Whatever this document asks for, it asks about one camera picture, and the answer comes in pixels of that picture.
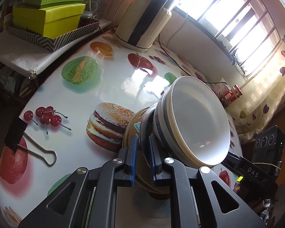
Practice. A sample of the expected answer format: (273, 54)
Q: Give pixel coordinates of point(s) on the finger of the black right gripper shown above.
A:
(245, 168)

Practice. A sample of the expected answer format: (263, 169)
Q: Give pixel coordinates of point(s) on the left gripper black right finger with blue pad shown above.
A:
(198, 197)

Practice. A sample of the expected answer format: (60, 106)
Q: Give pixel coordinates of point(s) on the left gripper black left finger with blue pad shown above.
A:
(87, 198)

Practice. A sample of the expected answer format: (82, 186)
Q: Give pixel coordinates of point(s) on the blue striped white bowl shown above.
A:
(163, 132)

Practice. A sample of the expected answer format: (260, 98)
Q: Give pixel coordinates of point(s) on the plate with blue print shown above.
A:
(133, 126)

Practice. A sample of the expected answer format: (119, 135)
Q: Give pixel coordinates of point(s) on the large beige plate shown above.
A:
(143, 174)

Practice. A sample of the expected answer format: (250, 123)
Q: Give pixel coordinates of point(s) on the small beige plate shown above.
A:
(146, 128)

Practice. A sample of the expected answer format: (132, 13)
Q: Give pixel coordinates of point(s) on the checkered sleeve forearm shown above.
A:
(265, 212)

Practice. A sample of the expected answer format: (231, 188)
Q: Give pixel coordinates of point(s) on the white black kitchen appliance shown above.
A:
(143, 22)

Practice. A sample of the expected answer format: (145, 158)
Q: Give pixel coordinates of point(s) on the person's right hand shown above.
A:
(256, 205)

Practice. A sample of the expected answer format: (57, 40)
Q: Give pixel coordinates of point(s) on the heart patterned curtain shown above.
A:
(262, 97)

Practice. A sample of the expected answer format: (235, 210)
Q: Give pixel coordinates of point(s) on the white side shelf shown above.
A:
(28, 59)

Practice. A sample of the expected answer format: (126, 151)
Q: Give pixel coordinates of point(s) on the chevron patterned tray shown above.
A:
(53, 45)

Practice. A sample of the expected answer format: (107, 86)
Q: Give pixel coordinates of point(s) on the yellow-green cardboard box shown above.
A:
(50, 22)

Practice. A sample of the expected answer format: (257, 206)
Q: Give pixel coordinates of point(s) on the red packets by wall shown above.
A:
(226, 94)

